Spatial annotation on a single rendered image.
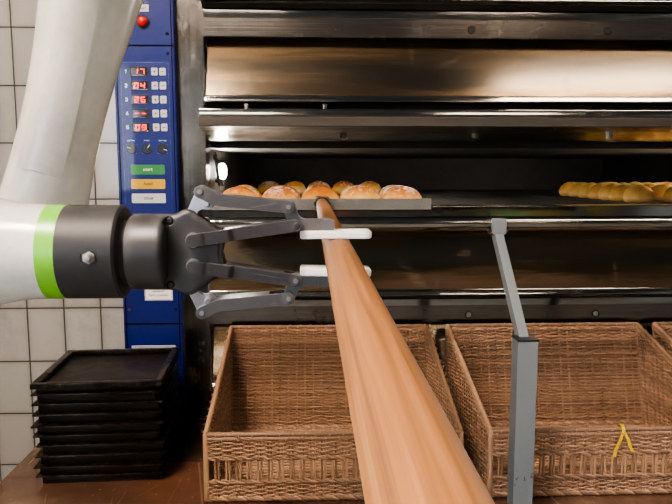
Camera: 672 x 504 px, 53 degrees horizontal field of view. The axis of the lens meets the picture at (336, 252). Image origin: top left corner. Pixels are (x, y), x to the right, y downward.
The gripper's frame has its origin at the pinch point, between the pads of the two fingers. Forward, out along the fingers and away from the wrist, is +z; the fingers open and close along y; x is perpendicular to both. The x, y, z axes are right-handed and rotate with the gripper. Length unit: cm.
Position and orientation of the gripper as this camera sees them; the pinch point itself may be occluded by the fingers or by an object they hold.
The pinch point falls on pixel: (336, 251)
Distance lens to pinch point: 66.7
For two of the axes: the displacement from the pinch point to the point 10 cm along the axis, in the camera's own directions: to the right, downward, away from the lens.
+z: 10.0, 0.0, 0.5
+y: -0.1, 9.9, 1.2
